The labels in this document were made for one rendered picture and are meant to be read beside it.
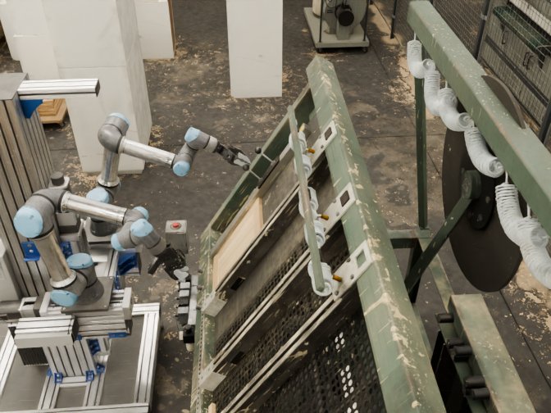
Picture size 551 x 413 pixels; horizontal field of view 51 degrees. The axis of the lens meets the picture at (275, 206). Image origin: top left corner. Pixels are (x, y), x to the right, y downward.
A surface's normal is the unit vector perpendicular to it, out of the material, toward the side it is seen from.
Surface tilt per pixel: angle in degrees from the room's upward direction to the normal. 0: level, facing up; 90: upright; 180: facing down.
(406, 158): 0
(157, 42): 90
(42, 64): 90
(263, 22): 90
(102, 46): 90
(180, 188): 0
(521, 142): 0
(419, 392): 32
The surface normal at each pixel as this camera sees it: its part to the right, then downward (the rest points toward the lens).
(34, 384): 0.00, -0.79
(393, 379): -0.85, -0.39
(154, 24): 0.07, 0.61
